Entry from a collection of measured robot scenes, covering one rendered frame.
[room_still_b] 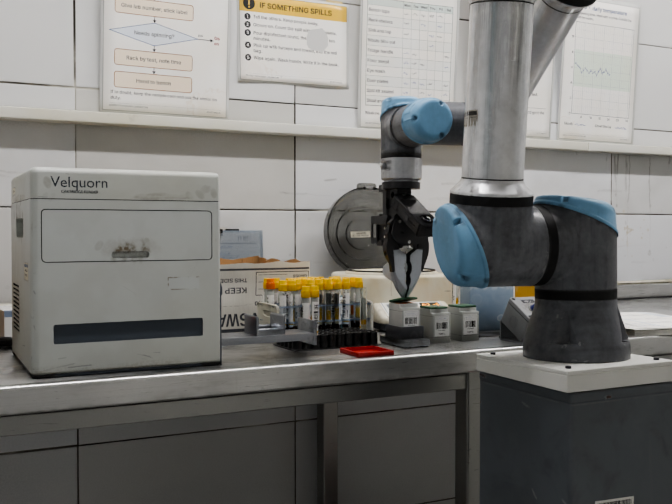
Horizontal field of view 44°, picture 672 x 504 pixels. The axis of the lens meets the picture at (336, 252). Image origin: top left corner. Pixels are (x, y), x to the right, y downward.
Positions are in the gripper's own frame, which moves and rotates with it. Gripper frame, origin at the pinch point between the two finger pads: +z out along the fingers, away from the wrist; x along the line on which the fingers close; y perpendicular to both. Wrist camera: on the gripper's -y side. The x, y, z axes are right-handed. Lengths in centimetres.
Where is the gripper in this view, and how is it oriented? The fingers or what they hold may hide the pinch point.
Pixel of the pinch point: (406, 291)
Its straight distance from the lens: 153.6
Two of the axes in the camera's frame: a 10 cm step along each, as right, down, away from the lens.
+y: -4.5, -0.2, 8.9
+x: -8.9, 0.1, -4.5
